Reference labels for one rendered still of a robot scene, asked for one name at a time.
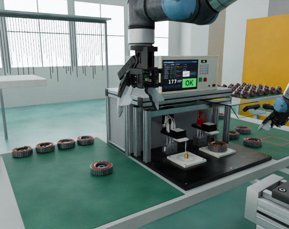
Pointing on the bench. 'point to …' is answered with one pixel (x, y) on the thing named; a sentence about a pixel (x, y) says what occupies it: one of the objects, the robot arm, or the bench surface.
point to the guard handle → (251, 107)
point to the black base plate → (183, 179)
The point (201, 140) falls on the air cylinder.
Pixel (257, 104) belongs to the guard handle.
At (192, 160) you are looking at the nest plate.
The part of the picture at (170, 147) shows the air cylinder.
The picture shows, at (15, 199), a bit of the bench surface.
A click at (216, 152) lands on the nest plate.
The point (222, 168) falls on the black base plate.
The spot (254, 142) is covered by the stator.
